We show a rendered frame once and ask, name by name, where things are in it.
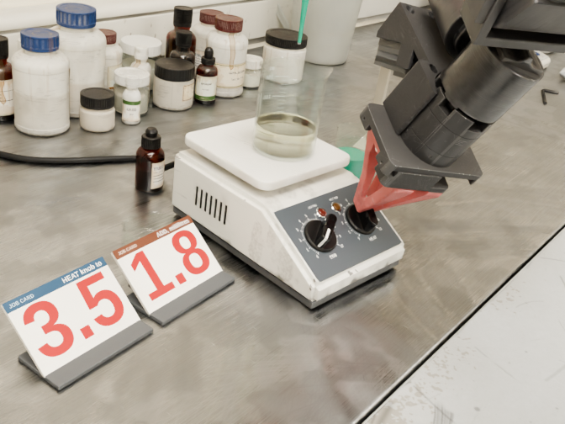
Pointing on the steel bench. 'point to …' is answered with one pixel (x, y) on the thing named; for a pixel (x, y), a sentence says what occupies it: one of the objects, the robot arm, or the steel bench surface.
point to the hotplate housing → (266, 225)
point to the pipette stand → (382, 86)
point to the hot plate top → (271, 174)
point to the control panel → (329, 268)
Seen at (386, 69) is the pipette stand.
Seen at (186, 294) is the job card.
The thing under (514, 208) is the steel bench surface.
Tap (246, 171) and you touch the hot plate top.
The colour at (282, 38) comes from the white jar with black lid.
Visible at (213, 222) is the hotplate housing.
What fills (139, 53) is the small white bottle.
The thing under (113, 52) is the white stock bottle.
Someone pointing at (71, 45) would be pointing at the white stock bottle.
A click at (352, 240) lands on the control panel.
